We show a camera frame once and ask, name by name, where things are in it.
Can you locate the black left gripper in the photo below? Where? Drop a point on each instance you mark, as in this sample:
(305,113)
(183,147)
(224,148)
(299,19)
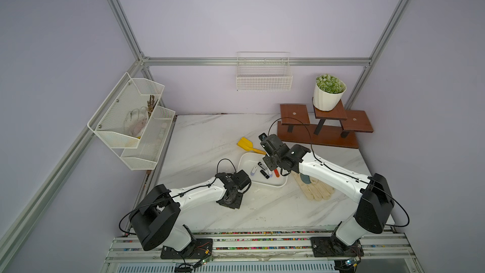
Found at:
(236,204)

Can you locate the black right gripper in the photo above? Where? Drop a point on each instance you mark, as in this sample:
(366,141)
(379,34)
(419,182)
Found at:
(268,160)

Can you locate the black usb drive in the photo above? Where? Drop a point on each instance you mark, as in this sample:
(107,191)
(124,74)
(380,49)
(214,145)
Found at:
(267,176)
(262,166)

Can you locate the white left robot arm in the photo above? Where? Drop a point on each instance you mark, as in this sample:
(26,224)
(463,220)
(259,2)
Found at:
(155,218)

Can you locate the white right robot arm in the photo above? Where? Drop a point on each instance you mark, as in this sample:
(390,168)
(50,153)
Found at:
(371,193)

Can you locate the white plastic storage box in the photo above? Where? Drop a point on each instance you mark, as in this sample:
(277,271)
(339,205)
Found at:
(249,160)

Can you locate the yellow plastic toy shovel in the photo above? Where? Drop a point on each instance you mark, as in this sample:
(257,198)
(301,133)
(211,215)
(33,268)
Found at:
(247,145)

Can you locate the beige work glove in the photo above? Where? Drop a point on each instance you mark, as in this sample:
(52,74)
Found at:
(316,190)

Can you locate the brown wooden tiered stand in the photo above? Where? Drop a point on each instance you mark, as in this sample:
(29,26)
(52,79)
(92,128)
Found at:
(335,128)

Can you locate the white pot green plant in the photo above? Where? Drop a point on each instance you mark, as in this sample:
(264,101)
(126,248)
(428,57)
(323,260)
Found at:
(328,92)

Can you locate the brown dried twigs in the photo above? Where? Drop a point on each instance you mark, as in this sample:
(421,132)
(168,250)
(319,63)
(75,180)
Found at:
(151,105)

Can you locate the clear glass in shelf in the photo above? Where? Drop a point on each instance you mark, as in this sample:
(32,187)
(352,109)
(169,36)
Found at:
(135,122)

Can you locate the white mesh two-tier shelf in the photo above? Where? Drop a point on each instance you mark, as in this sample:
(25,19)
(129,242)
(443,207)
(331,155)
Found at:
(107,124)

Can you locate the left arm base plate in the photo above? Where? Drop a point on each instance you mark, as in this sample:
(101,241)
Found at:
(197,248)

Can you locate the white wire wall basket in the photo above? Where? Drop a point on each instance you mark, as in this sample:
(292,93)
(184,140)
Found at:
(263,71)

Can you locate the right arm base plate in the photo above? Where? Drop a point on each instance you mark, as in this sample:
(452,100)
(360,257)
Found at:
(333,247)

